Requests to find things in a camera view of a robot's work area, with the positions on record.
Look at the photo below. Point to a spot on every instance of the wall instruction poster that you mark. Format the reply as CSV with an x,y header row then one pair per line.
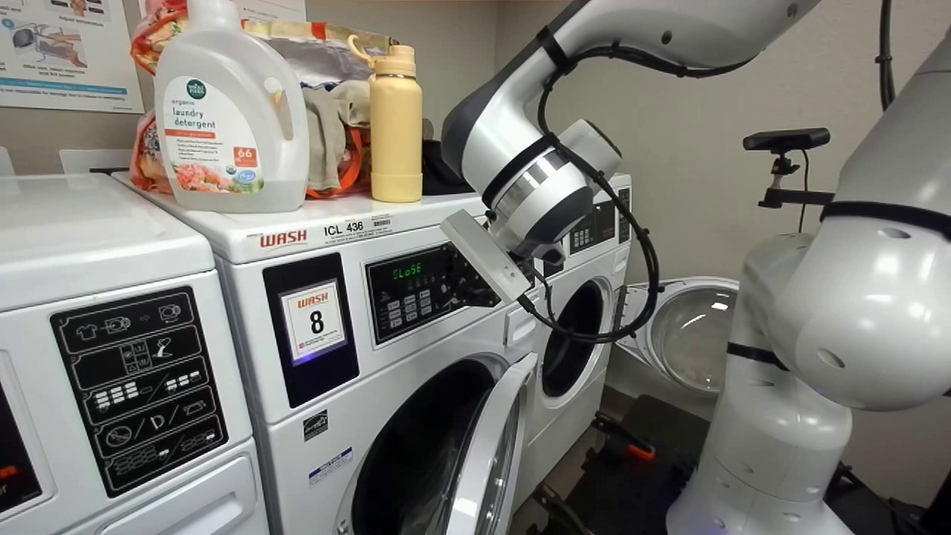
x,y
61,49

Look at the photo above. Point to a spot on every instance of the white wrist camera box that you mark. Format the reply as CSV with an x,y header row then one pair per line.
x,y
484,252

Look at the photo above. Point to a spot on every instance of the white washer numbered eight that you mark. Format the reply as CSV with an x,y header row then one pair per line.
x,y
287,465

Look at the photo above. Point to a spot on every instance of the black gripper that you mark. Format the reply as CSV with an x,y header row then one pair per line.
x,y
542,260

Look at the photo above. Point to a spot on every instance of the far white washing machine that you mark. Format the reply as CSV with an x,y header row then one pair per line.
x,y
554,434

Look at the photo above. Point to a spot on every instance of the black card reader panel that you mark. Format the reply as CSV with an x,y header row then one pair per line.
x,y
314,324

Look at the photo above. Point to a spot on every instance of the left white washing machine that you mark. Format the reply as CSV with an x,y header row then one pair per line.
x,y
98,238

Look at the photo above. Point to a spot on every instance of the yellow water bottle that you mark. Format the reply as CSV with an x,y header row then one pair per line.
x,y
395,128

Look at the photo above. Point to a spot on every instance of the white washing machine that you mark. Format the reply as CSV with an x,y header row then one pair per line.
x,y
554,434
98,238

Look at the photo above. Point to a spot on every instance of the orange and white bag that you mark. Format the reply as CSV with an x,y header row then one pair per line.
x,y
331,128

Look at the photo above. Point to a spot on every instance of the black camera stand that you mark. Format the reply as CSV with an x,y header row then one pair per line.
x,y
785,183

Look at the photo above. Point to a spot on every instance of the black cloth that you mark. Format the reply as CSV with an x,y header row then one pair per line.
x,y
441,168

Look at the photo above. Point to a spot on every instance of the black exterior camera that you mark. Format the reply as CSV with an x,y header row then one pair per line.
x,y
788,138

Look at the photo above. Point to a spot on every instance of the black washer control panel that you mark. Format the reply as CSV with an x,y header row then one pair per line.
x,y
416,291

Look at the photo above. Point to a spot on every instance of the white laundry detergent bottle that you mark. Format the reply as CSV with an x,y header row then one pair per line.
x,y
230,120

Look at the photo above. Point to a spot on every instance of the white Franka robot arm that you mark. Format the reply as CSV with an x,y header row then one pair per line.
x,y
862,315

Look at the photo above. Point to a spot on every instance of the chrome rimmed washer door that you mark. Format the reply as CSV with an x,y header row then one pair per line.
x,y
693,336

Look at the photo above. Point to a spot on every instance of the white round washer door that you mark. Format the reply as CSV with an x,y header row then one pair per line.
x,y
484,465

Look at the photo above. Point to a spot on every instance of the black floor frame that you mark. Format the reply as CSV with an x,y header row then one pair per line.
x,y
633,493

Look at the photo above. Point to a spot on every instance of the black icon control panel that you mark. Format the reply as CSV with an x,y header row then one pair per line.
x,y
141,389

